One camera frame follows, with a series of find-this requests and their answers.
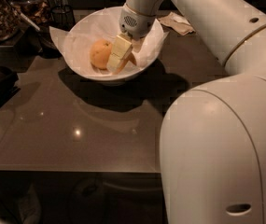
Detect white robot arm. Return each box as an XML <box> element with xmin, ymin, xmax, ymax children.
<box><xmin>119</xmin><ymin>0</ymin><xmax>266</xmax><ymax>224</ymax></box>

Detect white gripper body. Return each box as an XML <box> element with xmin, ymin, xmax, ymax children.
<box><xmin>119</xmin><ymin>5</ymin><xmax>155</xmax><ymax>40</ymax></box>

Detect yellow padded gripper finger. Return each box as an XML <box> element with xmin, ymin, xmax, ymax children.
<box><xmin>132</xmin><ymin>37</ymin><xmax>145</xmax><ymax>53</ymax></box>
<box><xmin>107</xmin><ymin>33</ymin><xmax>133</xmax><ymax>74</ymax></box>

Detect dark metal box stand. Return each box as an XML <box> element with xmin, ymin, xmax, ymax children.
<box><xmin>0</xmin><ymin>27</ymin><xmax>41</xmax><ymax>72</ymax></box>

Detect white shoe under table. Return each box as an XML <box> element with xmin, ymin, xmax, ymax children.
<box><xmin>0</xmin><ymin>185</ymin><xmax>42</xmax><ymax>224</ymax></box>

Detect white bowl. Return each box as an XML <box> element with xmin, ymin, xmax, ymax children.
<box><xmin>63</xmin><ymin>6</ymin><xmax>165</xmax><ymax>87</ymax></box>

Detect black wire mesh cup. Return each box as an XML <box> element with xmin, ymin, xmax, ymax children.
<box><xmin>51</xmin><ymin>5</ymin><xmax>76</xmax><ymax>31</ymax></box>

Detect white paper liner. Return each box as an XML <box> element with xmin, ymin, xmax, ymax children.
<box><xmin>49</xmin><ymin>7</ymin><xmax>170</xmax><ymax>77</ymax></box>

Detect crumpled brown paper napkins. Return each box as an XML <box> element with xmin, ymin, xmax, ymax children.
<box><xmin>159</xmin><ymin>12</ymin><xmax>195</xmax><ymax>35</ymax></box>

